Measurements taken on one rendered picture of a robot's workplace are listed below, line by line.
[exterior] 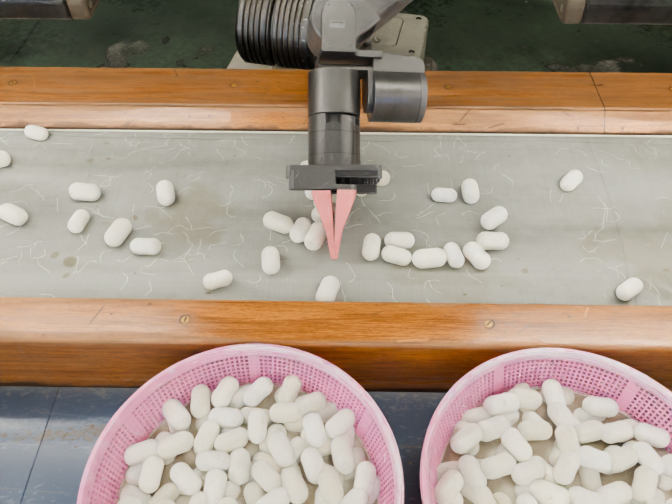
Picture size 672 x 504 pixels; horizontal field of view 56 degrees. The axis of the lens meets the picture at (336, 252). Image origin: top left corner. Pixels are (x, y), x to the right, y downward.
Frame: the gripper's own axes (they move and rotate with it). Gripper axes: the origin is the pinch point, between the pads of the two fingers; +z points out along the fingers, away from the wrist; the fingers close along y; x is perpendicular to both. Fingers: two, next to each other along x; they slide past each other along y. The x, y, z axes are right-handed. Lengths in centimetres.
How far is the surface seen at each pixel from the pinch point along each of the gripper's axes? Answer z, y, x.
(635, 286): 3.7, 31.8, -2.5
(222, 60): -68, -43, 161
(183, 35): -81, -60, 172
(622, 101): -20.3, 39.3, 17.8
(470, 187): -7.6, 16.3, 6.9
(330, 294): 4.4, -0.4, -3.7
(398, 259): 0.9, 7.1, 0.1
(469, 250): -0.1, 15.0, 0.6
